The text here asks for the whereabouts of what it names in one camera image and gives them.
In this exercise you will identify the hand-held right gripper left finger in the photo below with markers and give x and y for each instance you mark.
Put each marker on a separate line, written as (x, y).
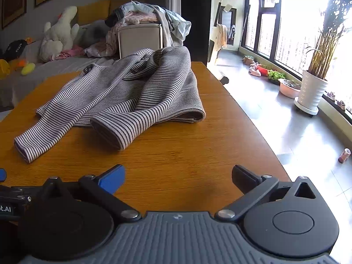
(112, 178)

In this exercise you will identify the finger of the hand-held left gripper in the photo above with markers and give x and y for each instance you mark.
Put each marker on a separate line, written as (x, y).
(16, 191)
(2, 174)

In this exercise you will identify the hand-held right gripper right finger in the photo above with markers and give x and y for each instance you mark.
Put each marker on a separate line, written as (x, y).
(242, 177)

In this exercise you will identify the striped sweater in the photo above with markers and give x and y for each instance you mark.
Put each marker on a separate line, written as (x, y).
(137, 88)

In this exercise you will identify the pink basin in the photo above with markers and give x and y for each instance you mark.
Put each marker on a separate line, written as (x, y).
(288, 90)

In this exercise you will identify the small pink boot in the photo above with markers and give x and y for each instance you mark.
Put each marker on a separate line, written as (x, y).
(344, 156)

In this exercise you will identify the yellow backpack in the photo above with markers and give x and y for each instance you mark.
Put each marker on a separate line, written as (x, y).
(4, 68)

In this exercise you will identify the pink baby shoes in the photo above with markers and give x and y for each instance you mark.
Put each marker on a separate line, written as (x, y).
(254, 72)

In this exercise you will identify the yellow-green plush toy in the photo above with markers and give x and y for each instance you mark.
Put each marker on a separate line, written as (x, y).
(28, 69)

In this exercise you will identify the red plant pot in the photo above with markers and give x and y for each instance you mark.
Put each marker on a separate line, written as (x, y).
(262, 70)

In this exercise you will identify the potted bamboo plant white pot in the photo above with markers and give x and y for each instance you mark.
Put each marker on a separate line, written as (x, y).
(312, 93)

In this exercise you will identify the orange and yellow plush toy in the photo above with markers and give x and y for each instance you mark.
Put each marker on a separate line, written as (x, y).
(19, 64)

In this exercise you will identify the sofa with grey sheet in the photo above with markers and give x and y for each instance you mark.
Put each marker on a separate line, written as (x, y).
(55, 68)

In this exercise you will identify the small shoe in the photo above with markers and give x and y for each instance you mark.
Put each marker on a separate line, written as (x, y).
(331, 95)
(341, 105)

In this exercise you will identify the black cap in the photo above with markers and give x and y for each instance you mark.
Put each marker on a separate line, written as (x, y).
(15, 49)

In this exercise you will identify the pink cloth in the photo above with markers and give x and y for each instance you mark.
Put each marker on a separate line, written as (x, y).
(73, 51)

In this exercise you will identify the small orange toy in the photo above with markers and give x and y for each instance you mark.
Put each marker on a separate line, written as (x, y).
(29, 40)

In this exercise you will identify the pink floral blanket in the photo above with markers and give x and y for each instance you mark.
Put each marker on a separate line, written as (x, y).
(110, 41)

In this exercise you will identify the beige hanging towel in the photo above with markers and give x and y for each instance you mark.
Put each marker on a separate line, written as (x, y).
(221, 35)

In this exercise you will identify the grey hanging cloth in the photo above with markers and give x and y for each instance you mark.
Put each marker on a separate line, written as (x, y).
(231, 31)

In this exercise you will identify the grey neck pillow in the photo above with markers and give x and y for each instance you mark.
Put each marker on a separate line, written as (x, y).
(92, 33)

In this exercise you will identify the white plush duck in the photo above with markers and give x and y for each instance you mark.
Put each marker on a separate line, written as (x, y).
(57, 35)

